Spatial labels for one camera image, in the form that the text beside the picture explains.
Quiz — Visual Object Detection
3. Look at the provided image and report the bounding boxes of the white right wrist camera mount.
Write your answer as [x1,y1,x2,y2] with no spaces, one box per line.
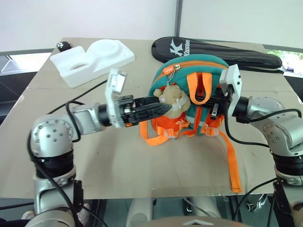
[219,63,242,118]

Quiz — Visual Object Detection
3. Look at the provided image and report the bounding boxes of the small black paw-print object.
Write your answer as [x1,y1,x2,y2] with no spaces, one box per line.
[56,41,73,51]

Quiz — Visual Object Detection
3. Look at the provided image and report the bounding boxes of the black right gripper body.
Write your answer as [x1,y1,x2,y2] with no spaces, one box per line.
[208,87,233,121]

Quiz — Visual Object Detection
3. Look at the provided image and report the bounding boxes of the thin black table cable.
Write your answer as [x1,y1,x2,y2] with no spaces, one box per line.
[48,79,108,115]

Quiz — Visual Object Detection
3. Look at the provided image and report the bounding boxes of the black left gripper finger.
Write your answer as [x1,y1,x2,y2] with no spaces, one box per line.
[133,102,172,124]
[134,96,162,106]

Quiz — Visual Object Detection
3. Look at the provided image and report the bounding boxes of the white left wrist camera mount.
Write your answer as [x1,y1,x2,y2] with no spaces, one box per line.
[105,68,128,130]

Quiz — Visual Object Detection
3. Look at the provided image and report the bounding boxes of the orange and teal backpack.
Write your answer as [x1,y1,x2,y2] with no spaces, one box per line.
[139,59,242,193]

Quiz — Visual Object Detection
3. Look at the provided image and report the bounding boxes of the chrome metal bracket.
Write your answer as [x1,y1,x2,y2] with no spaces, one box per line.
[245,193,269,212]

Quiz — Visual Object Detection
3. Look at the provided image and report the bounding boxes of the white foam box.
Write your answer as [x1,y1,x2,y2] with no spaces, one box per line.
[50,39,136,88]

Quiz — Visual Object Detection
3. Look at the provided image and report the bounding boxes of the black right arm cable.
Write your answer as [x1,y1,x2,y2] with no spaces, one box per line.
[223,107,303,148]

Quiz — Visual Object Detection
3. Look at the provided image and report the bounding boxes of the black Kason racket bag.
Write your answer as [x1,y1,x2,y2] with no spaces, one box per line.
[151,36,285,74]

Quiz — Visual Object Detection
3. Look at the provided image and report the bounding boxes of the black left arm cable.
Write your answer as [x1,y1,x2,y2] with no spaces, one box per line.
[27,100,83,227]

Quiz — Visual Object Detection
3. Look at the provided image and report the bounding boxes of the brown cardboard sheet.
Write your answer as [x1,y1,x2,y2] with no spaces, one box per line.
[0,37,303,199]

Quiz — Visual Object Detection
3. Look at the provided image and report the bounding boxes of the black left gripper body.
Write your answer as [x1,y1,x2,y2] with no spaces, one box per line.
[117,94,141,126]

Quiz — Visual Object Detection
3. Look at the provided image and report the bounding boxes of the white rounded robot leg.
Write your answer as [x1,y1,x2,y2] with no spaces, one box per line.
[125,198,157,227]
[187,196,223,219]

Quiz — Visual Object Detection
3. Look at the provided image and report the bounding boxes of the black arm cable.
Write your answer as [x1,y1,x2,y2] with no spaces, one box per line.
[27,100,83,227]
[223,107,303,148]

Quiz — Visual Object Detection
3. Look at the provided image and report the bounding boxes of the grey vertical pole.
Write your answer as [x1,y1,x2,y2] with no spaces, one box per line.
[174,0,184,36]

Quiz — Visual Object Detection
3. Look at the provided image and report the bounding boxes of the beige plush bear toy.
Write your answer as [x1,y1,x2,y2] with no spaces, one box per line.
[152,85,191,118]

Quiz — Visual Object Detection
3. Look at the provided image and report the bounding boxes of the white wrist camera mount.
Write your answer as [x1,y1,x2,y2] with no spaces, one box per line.
[105,68,128,130]
[219,63,242,118]

